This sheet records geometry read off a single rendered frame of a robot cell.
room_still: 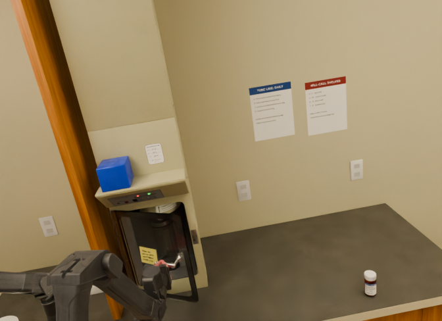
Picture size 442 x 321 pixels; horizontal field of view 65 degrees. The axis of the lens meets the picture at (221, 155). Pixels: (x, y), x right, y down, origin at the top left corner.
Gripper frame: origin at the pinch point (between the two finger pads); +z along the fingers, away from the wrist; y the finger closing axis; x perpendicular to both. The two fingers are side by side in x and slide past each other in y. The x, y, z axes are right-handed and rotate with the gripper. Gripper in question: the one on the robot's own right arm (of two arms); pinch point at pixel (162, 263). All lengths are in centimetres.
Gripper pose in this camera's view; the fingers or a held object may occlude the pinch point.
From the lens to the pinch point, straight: 139.1
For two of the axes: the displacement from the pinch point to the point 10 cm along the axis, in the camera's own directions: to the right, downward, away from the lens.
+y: -1.5, -9.3, -3.3
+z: -0.8, -3.2, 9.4
